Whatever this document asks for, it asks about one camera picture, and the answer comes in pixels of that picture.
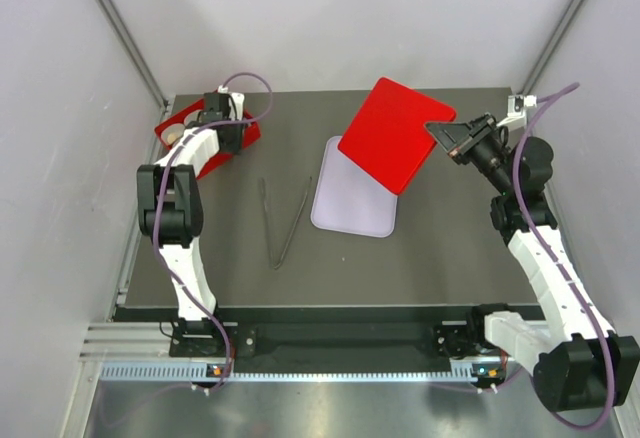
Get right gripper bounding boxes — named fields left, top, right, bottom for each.
left=425, top=113, right=515, bottom=195

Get red box lid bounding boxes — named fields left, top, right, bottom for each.
left=338, top=77, right=456, bottom=195

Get metal serving tongs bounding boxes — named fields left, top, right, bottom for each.
left=258, top=176, right=313, bottom=270

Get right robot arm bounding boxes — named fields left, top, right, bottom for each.
left=425, top=114, right=639, bottom=412

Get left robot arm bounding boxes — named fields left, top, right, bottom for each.
left=136, top=85, right=246, bottom=356

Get white paper cup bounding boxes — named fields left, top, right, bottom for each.
left=184, top=112, right=199, bottom=126
left=161, top=123, right=184, bottom=146

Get lavender plastic tray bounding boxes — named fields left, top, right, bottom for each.
left=310, top=136, right=397, bottom=238

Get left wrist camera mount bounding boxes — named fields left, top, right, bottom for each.
left=217, top=85, right=245, bottom=120

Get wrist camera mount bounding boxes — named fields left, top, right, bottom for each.
left=217, top=85, right=245, bottom=120
left=497, top=94, right=538, bottom=131

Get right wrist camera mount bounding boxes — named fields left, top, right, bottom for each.
left=497, top=94, right=538, bottom=131

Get aluminium frame rail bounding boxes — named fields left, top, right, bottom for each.
left=95, top=0, right=169, bottom=109

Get grey slotted cable duct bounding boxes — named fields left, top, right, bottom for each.
left=100, top=361, right=504, bottom=383

